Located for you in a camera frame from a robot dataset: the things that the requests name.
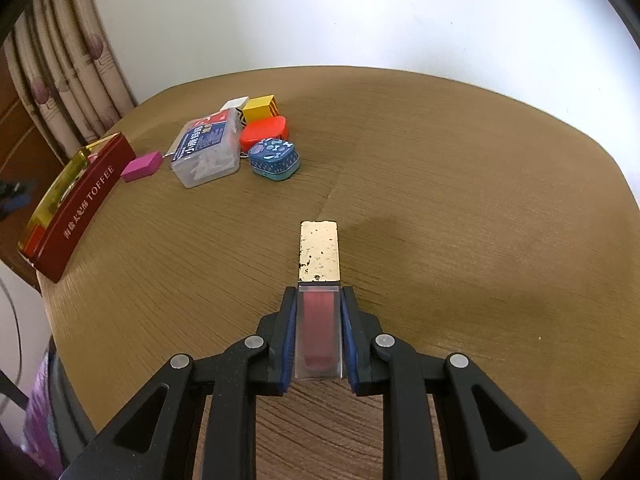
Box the lip gloss tube gold cap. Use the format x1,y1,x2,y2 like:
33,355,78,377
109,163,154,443
294,220,347,380

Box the small blue patterned tin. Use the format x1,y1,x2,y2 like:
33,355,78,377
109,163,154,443
248,136,301,180

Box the beige floral curtain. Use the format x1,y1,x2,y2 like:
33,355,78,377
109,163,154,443
5,0,138,161

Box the pink eraser block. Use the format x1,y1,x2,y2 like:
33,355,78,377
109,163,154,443
121,152,163,182

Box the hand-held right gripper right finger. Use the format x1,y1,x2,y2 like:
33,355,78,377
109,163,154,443
341,286,581,480

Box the dark blue object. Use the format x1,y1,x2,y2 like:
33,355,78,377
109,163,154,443
0,180,27,213

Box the purple cloth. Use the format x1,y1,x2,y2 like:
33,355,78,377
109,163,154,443
20,350,66,480

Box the brown woodgrain tablecloth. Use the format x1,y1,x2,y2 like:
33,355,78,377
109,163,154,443
37,66,640,480

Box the yellow block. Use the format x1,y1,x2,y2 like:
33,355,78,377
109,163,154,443
243,95,279,123

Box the grey cable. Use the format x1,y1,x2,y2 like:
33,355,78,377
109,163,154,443
0,280,28,411

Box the white patterned small box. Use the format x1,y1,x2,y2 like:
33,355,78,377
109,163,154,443
220,96,251,128

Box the gold tray box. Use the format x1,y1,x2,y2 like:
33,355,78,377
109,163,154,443
17,131,137,283

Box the pink packet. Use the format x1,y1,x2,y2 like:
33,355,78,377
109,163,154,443
239,116,291,152

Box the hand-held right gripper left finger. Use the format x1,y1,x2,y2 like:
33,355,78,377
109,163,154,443
60,286,298,480

